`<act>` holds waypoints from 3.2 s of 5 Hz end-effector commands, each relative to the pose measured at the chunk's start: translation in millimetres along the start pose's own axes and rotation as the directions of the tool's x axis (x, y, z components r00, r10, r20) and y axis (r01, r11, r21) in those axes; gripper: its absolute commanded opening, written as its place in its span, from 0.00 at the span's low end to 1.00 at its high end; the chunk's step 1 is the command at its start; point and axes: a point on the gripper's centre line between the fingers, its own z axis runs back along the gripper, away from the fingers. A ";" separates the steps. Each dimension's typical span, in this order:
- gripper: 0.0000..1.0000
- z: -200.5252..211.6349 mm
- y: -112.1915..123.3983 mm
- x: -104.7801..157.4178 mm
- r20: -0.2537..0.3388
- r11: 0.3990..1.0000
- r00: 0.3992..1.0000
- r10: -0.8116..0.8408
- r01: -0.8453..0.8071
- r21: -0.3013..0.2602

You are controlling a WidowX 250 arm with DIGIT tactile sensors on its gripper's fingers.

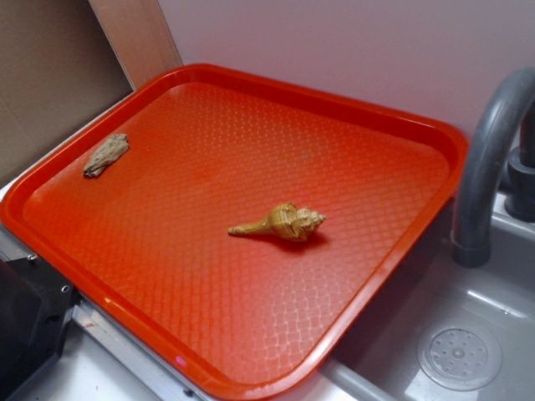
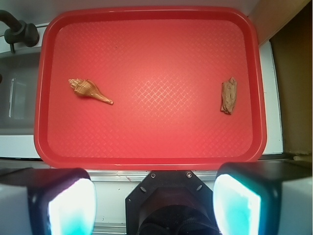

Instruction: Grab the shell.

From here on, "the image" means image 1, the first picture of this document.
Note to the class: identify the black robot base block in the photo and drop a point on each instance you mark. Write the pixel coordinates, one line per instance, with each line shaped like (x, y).
(37, 305)

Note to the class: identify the tan spiral conch shell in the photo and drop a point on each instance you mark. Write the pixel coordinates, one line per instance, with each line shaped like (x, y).
(285, 221)

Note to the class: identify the orange plastic serving tray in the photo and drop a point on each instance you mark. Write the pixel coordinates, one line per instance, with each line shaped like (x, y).
(242, 317)

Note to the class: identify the grey plastic sink basin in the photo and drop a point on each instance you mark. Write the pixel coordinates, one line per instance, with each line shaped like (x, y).
(376, 359)

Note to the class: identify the grey curved faucet spout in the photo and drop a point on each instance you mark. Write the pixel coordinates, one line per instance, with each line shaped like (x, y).
(485, 166)

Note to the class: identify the round sink drain strainer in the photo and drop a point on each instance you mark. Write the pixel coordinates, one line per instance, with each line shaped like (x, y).
(459, 355)

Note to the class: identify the brown cardboard panel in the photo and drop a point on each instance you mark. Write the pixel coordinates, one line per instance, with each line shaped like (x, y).
(65, 62)

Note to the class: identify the dark grey faucet handle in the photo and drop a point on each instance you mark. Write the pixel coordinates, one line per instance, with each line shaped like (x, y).
(520, 162)

